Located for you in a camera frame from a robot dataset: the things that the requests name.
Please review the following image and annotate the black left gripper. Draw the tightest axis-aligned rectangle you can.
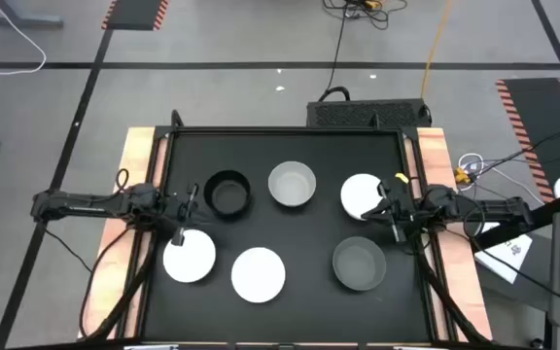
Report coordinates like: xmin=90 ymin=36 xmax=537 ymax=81
xmin=160 ymin=183 xmax=214 ymax=247

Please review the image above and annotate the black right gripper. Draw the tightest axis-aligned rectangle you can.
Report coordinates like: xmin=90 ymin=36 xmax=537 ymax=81
xmin=361 ymin=178 xmax=423 ymax=244

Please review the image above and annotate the white plate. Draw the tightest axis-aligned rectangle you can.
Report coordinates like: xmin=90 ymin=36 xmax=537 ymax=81
xmin=339 ymin=173 xmax=389 ymax=222
xmin=230 ymin=246 xmax=287 ymax=304

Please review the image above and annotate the black bowl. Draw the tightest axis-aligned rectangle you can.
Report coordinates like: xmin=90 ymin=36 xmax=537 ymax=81
xmin=203 ymin=169 xmax=253 ymax=218

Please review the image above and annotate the dark grey bowl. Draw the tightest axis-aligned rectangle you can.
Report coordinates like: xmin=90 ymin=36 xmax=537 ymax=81
xmin=332 ymin=235 xmax=388 ymax=293

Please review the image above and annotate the light grey bowl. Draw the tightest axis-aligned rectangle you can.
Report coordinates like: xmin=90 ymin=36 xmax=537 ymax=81
xmin=267 ymin=160 xmax=318 ymax=208

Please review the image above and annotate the black computer case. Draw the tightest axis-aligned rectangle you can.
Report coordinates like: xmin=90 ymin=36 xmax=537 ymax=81
xmin=306 ymin=98 xmax=433 ymax=129

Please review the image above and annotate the black table mat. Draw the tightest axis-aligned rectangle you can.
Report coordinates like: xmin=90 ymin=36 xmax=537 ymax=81
xmin=142 ymin=131 xmax=431 ymax=342

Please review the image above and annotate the white paper sheet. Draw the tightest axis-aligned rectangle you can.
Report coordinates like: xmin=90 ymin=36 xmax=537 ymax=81
xmin=472 ymin=222 xmax=535 ymax=285

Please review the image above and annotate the black hazard-striped floor mat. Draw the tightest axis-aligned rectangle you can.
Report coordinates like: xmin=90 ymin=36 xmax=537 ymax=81
xmin=100 ymin=0 xmax=170 ymax=32
xmin=495 ymin=77 xmax=560 ymax=204

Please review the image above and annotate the grey table foot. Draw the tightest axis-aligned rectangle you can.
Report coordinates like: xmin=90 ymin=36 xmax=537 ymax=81
xmin=0 ymin=0 xmax=64 ymax=28

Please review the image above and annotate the black sleeved cable bundle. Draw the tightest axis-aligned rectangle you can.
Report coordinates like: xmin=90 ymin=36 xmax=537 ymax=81
xmin=85 ymin=227 xmax=160 ymax=341
xmin=411 ymin=227 xmax=489 ymax=345

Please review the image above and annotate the white coiled cable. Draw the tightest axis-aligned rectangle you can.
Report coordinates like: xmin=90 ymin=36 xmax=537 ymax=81
xmin=457 ymin=152 xmax=486 ymax=177

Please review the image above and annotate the black table frame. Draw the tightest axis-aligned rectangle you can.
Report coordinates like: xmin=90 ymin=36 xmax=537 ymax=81
xmin=131 ymin=109 xmax=440 ymax=345

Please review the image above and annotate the thin black looped cable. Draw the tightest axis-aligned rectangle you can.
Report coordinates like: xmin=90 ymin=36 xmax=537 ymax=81
xmin=78 ymin=226 xmax=133 ymax=339

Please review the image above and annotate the thin black floor cable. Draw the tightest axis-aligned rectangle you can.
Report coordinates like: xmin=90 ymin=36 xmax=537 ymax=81
xmin=43 ymin=227 xmax=93 ymax=273

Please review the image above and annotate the long black cable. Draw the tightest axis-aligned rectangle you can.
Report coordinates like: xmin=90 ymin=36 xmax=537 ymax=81
xmin=472 ymin=125 xmax=560 ymax=175

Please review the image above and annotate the black desk cable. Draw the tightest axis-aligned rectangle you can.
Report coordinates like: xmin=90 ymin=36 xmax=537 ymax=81
xmin=472 ymin=235 xmax=560 ymax=316

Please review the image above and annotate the black power cable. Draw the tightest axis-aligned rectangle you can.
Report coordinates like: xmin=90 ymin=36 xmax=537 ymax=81
xmin=317 ymin=7 xmax=354 ymax=103

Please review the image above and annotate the yellow cable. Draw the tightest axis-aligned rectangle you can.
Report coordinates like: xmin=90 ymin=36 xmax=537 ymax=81
xmin=420 ymin=0 xmax=455 ymax=100

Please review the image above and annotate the tangled black cable bundle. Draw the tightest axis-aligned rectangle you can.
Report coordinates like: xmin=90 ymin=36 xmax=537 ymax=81
xmin=322 ymin=0 xmax=409 ymax=31

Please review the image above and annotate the white floor cable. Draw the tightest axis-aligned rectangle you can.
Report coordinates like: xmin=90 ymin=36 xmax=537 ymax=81
xmin=0 ymin=0 xmax=48 ymax=77

